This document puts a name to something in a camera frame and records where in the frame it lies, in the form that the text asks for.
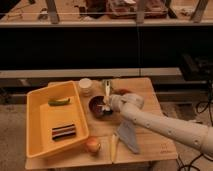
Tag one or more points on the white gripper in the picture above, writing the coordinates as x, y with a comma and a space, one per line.
116, 102

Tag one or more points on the white dish brush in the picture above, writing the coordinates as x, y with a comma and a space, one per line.
105, 106

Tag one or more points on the purple bowl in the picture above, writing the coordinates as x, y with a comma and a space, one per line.
96, 106

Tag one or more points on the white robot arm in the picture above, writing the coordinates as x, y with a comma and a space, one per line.
197, 136

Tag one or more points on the grey cloth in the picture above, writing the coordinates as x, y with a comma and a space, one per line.
126, 133

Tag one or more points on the white cup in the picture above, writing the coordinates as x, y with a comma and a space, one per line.
85, 85

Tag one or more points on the yellow banana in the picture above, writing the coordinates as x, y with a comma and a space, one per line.
113, 147

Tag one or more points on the orange apple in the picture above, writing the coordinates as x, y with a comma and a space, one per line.
93, 145

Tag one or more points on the wooden table board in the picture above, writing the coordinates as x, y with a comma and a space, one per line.
153, 146

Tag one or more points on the striped black red sponge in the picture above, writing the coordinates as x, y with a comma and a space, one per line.
63, 131

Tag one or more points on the yellow plastic tray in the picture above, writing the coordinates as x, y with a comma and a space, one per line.
41, 118

